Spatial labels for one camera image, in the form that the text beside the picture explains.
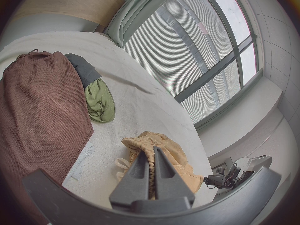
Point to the blue-green curtain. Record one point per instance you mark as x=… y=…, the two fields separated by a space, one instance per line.
x=121 y=29

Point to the bed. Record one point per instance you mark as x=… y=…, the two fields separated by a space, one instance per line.
x=152 y=116

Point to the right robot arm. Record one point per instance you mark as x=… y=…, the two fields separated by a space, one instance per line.
x=220 y=181

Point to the black garment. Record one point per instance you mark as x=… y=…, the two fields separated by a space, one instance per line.
x=82 y=67

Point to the window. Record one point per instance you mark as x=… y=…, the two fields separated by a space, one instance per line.
x=164 y=55

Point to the tan shorts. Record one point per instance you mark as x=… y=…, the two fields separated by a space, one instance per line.
x=168 y=149

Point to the green garment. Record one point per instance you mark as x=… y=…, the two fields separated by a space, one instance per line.
x=100 y=102

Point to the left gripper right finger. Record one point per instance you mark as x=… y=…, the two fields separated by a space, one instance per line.
x=171 y=186

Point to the pale grey garment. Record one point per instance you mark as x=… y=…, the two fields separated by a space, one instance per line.
x=82 y=158

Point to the brown shorts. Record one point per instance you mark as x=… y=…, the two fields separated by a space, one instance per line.
x=42 y=102

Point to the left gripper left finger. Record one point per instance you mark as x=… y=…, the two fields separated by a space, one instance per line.
x=133 y=189

